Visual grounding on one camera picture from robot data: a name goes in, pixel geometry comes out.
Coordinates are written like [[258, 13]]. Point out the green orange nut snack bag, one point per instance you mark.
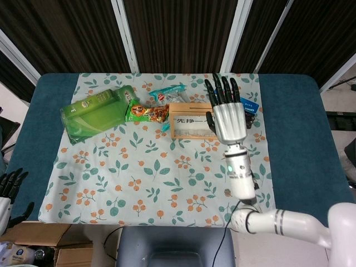
[[150, 113]]

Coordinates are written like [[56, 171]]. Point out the teal blue table cover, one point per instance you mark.
[[300, 139]]

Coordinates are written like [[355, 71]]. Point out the dark cola bottle blue label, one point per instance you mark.
[[251, 121]]

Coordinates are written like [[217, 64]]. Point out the small brown cardboard box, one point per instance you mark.
[[75, 257]]

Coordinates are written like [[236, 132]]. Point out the green plastic package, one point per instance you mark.
[[91, 116]]

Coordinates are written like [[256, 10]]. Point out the dark green crate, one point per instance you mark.
[[340, 119]]

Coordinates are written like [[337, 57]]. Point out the black equipment case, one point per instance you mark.
[[8, 133]]

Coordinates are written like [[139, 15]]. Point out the wooden frame money box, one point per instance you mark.
[[189, 108]]

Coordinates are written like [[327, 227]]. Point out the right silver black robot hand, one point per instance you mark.
[[229, 122]]

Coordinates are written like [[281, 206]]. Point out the dark folding screen white frames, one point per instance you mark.
[[180, 33]]

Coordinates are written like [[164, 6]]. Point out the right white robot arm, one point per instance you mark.
[[242, 180]]

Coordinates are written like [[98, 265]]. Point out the grey blue padded seat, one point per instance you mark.
[[175, 247]]

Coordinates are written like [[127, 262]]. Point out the white pack blue round logo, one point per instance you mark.
[[19, 254]]

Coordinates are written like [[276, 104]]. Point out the floral leaf fruit tablecloth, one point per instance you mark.
[[139, 172]]

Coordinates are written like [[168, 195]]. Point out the open brown cardboard box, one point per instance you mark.
[[41, 233]]

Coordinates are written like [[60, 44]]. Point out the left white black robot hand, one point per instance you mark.
[[4, 205]]

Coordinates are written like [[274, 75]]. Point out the blue Oreo cookie box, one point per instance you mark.
[[250, 105]]

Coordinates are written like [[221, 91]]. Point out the teal clear snack pack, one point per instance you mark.
[[169, 90]]

